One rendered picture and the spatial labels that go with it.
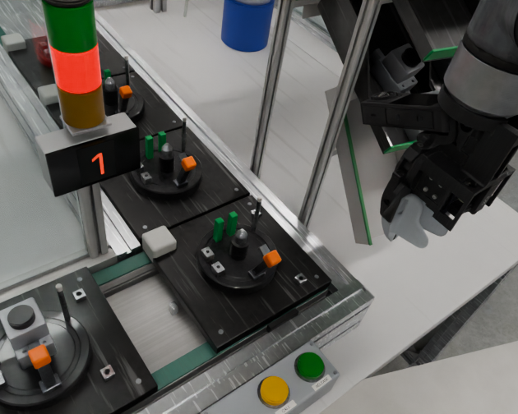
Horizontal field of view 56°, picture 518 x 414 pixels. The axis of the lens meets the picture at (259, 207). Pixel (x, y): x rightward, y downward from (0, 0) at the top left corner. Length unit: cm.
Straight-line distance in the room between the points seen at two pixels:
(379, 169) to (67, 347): 60
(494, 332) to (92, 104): 195
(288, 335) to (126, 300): 28
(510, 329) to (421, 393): 141
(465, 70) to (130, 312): 63
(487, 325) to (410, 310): 127
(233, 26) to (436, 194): 120
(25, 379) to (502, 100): 64
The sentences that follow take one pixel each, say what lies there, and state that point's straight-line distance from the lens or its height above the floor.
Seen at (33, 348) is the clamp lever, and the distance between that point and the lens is 67.
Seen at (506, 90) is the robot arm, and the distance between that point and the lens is 44.
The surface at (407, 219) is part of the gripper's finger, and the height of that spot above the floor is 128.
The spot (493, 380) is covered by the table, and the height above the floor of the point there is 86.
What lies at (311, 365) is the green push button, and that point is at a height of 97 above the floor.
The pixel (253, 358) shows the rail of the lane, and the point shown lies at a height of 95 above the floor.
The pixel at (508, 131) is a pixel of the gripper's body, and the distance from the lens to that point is 46.
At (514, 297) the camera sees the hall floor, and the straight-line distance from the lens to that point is 245.
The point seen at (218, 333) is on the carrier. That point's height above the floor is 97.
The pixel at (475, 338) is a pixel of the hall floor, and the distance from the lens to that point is 222.
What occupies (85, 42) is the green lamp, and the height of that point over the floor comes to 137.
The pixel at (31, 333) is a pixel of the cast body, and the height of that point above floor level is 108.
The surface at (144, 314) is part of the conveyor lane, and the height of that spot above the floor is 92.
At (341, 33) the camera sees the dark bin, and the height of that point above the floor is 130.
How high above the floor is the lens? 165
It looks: 46 degrees down
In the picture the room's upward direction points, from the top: 12 degrees clockwise
